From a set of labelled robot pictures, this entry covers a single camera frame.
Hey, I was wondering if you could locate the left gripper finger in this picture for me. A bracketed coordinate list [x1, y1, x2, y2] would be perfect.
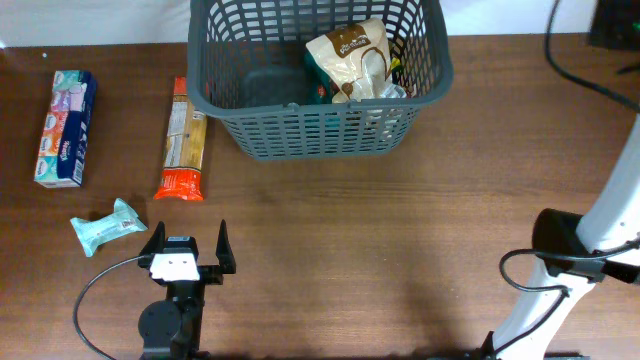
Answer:
[140, 221, 165, 256]
[215, 220, 236, 265]

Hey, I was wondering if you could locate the small mint green packet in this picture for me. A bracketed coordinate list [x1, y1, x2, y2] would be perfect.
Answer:
[70, 198, 148, 257]

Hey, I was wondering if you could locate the orange pasta packet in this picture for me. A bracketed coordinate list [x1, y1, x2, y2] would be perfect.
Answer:
[154, 77, 207, 201]

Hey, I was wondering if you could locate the Kleenex tissue box pack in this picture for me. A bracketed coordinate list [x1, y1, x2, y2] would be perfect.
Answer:
[34, 70, 97, 188]

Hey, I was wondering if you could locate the green Nescafe bag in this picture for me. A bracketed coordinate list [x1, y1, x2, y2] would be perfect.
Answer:
[303, 49, 404, 106]

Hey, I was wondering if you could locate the beige Pantree snack bag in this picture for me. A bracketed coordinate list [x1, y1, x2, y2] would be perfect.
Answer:
[306, 18, 408, 104]

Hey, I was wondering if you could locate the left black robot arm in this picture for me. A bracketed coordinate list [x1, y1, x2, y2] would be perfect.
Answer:
[137, 222, 236, 360]

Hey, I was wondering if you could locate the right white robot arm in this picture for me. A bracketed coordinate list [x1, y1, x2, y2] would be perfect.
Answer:
[475, 126, 639, 359]

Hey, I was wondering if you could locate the grey plastic basket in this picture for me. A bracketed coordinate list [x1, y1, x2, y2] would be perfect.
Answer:
[187, 0, 453, 160]

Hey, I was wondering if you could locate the left black cable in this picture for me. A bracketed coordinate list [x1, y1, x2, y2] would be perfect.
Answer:
[72, 254, 152, 360]

